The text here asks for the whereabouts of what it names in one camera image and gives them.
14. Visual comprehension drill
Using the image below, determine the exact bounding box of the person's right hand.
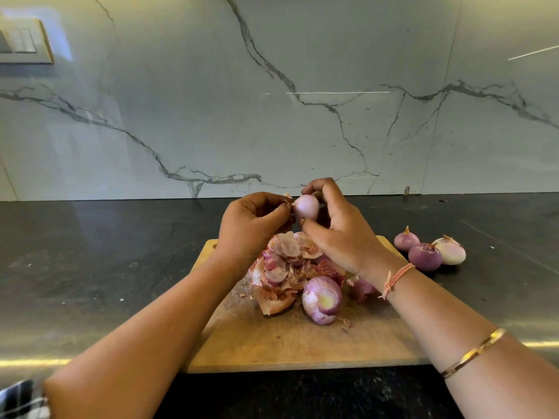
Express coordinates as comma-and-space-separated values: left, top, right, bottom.
300, 177, 405, 283

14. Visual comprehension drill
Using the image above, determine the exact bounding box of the black white plaid sleeve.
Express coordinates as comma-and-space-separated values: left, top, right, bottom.
0, 379, 52, 419

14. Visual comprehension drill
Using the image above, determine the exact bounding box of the white wall switch plate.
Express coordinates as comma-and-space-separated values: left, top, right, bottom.
0, 17, 55, 65

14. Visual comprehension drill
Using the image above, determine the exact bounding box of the person's right forearm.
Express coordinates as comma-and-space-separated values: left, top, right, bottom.
384, 264, 559, 419

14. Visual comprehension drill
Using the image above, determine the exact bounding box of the pile of onion peels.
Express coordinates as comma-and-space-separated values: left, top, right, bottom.
248, 229, 381, 317

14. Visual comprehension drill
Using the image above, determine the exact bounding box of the person's left forearm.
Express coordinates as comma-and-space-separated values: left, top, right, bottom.
45, 261, 244, 419

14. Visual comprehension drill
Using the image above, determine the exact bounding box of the orange thread bracelet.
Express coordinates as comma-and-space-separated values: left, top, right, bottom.
379, 262, 417, 302

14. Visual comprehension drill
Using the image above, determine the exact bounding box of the small red onion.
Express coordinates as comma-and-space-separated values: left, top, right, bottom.
393, 226, 421, 252

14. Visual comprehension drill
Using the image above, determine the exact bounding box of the wooden cutting board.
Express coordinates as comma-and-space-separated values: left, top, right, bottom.
185, 235, 431, 374

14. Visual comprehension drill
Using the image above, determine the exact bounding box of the red onion with pale patch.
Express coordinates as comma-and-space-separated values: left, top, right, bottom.
301, 275, 344, 326

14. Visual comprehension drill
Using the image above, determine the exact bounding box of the gold bangle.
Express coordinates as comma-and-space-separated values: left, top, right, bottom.
440, 327, 508, 381

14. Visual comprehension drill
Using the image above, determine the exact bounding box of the brownish red onion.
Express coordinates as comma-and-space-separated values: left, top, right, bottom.
431, 235, 468, 266

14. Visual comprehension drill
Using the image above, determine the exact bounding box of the person's left hand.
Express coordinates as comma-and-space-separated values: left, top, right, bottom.
214, 191, 295, 276

